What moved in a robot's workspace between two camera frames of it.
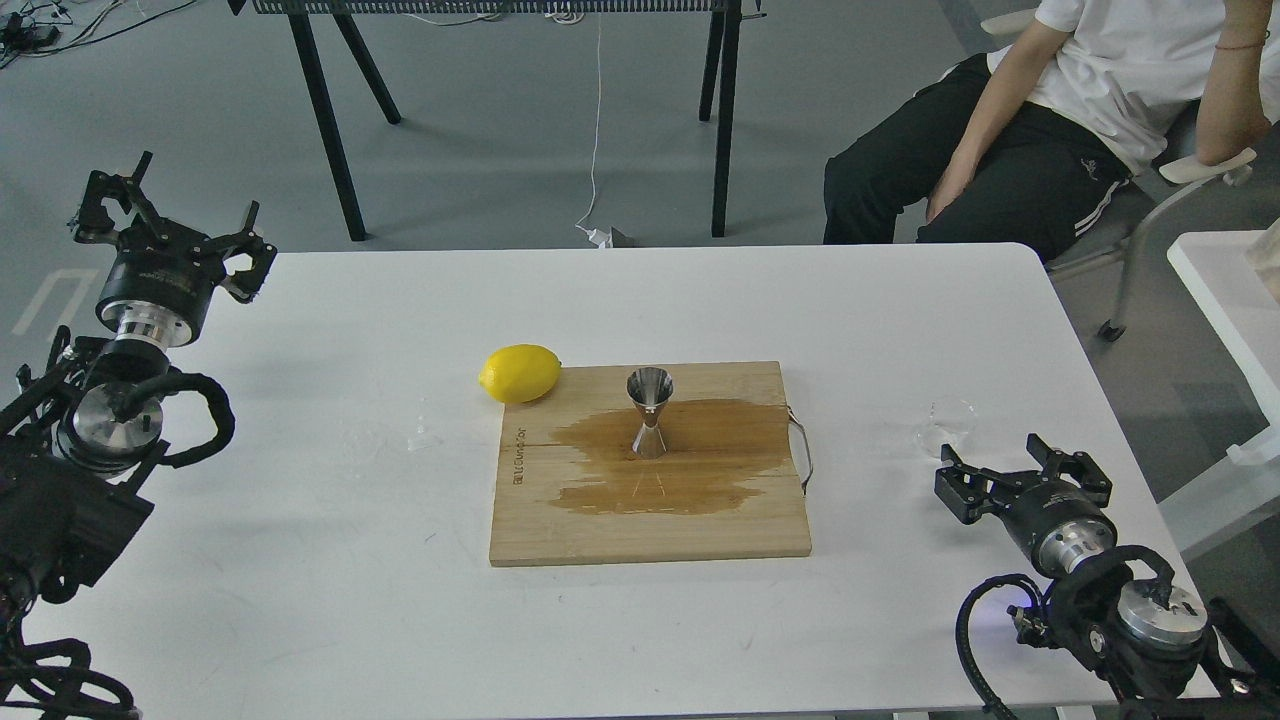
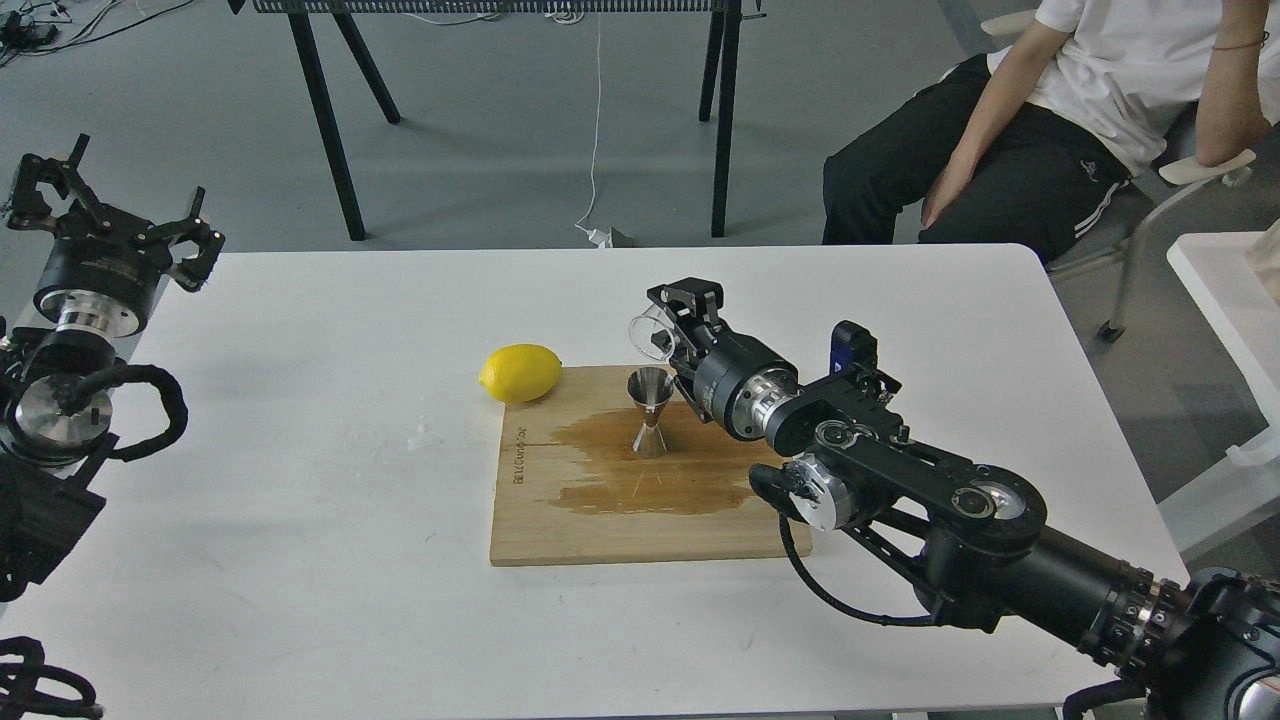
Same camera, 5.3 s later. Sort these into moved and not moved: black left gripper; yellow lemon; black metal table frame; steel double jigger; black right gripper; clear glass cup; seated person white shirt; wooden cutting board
Moved: black left gripper; clear glass cup; black right gripper
Not moved: seated person white shirt; black metal table frame; wooden cutting board; yellow lemon; steel double jigger
